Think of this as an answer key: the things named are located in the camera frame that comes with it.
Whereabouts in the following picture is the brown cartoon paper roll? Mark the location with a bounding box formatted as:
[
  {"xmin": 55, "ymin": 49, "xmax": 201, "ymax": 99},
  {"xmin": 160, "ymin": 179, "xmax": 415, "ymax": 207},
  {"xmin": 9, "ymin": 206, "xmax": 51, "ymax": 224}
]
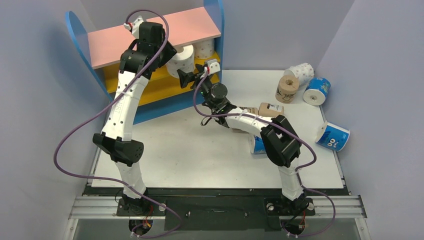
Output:
[{"xmin": 232, "ymin": 106, "xmax": 259, "ymax": 134}]

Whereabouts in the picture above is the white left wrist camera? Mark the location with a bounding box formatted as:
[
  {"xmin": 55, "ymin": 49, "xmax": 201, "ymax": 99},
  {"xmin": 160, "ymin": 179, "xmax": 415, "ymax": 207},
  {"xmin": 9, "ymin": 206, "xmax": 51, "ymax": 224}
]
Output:
[{"xmin": 123, "ymin": 15, "xmax": 144, "ymax": 39}]

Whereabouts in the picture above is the brown standing paper roll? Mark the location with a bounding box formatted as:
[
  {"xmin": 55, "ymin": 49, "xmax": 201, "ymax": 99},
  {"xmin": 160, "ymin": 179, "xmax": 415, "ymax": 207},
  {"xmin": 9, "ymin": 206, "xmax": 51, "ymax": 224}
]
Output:
[{"xmin": 275, "ymin": 75, "xmax": 300, "ymax": 104}]

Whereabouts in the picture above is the aluminium rail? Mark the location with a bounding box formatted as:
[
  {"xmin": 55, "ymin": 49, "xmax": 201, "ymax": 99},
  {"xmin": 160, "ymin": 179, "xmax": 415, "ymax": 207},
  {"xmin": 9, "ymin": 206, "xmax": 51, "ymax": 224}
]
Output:
[{"xmin": 69, "ymin": 195, "xmax": 367, "ymax": 220}]

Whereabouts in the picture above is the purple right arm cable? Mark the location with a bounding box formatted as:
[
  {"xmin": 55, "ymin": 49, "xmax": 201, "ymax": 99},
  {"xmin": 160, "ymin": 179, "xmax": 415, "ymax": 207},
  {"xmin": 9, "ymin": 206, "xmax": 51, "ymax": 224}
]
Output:
[{"xmin": 193, "ymin": 71, "xmax": 337, "ymax": 239}]

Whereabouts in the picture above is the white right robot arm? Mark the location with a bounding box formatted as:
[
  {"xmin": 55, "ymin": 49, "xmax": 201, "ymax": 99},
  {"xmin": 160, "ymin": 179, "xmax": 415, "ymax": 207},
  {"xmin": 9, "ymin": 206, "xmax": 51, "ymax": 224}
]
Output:
[{"xmin": 177, "ymin": 64, "xmax": 314, "ymax": 216}]

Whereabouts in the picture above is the white floral paper roll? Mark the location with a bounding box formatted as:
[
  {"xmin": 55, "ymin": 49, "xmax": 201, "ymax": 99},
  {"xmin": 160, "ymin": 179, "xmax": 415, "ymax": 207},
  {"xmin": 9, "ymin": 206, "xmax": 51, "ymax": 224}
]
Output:
[
  {"xmin": 165, "ymin": 44, "xmax": 195, "ymax": 79},
  {"xmin": 283, "ymin": 62, "xmax": 315, "ymax": 86},
  {"xmin": 193, "ymin": 38, "xmax": 215, "ymax": 59}
]

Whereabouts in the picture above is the blue wrapped paper roll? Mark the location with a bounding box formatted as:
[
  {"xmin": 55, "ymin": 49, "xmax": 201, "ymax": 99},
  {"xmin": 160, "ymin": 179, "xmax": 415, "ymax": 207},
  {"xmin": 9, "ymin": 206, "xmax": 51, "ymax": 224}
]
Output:
[
  {"xmin": 302, "ymin": 77, "xmax": 331, "ymax": 106},
  {"xmin": 315, "ymin": 121, "xmax": 351, "ymax": 152},
  {"xmin": 248, "ymin": 134, "xmax": 266, "ymax": 155}
]

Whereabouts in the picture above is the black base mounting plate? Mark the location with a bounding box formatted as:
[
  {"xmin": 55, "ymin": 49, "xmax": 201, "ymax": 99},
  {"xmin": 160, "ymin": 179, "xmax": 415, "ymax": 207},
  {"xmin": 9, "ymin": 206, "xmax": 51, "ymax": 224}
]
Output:
[{"xmin": 116, "ymin": 188, "xmax": 316, "ymax": 231}]

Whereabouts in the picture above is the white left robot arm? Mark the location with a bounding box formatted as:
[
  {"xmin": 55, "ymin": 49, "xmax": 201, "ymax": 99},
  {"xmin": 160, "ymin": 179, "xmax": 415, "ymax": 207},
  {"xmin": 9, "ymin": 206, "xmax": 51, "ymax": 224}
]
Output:
[{"xmin": 92, "ymin": 21, "xmax": 177, "ymax": 215}]

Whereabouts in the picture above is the blue pink yellow shelf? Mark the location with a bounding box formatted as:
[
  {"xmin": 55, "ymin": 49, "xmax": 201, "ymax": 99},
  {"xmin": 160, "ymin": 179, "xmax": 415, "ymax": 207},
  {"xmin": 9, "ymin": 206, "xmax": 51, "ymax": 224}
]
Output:
[{"xmin": 65, "ymin": 0, "xmax": 225, "ymax": 124}]

